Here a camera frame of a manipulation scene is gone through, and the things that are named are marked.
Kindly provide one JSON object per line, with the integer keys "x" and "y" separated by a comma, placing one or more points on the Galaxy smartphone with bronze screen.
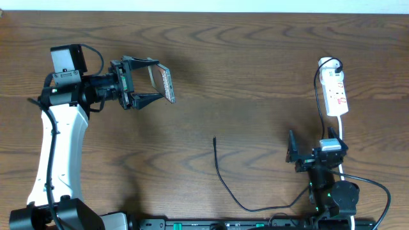
{"x": 161, "y": 81}

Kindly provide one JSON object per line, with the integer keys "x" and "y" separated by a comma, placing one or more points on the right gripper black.
{"x": 293, "y": 154}

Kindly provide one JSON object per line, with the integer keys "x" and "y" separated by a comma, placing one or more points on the white power strip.
{"x": 331, "y": 79}

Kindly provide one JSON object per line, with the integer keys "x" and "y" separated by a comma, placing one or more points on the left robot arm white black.
{"x": 19, "y": 219}

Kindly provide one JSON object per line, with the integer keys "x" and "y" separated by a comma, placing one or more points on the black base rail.
{"x": 276, "y": 223}

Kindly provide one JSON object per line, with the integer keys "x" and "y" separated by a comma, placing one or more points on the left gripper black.
{"x": 123, "y": 79}

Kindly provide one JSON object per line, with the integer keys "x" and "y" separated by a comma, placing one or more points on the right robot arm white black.
{"x": 335, "y": 201}

